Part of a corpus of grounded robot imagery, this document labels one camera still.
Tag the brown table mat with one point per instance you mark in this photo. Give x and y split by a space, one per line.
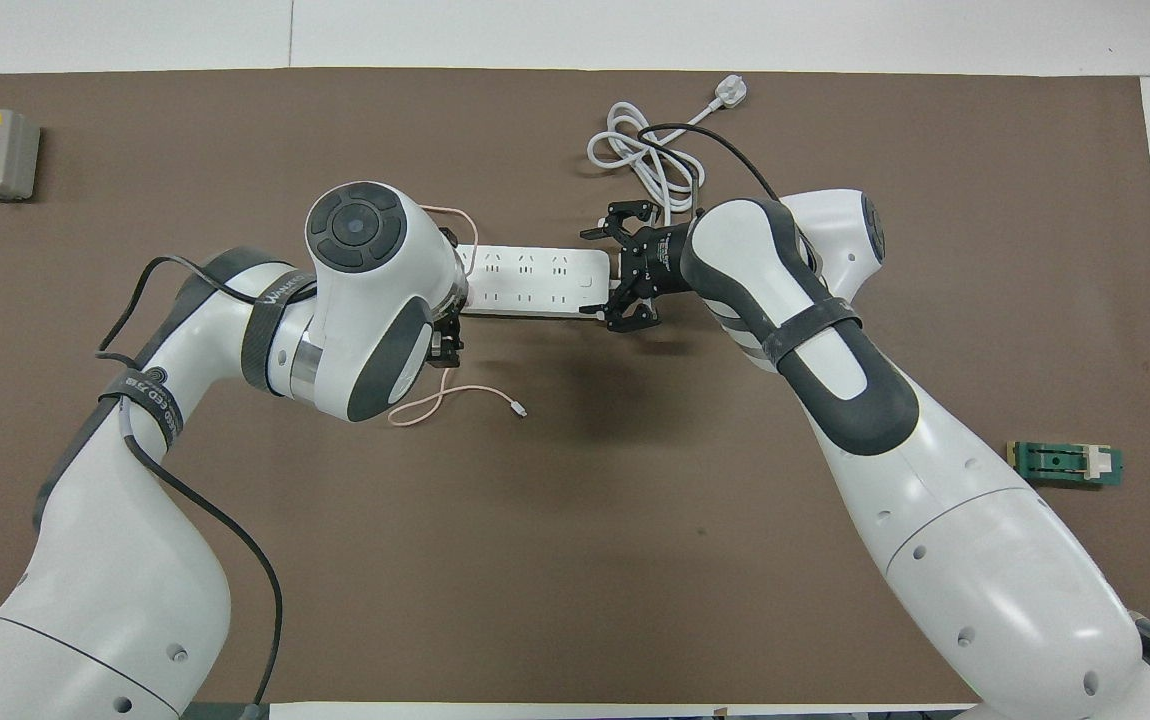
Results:
585 550

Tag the white power strip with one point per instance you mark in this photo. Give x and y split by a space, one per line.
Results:
535 285

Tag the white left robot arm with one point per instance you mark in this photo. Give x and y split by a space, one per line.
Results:
375 300

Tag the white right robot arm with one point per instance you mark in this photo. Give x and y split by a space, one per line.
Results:
935 500

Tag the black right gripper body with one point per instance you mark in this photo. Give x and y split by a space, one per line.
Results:
655 262

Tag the green knife switch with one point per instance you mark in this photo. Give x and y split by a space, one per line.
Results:
1065 465

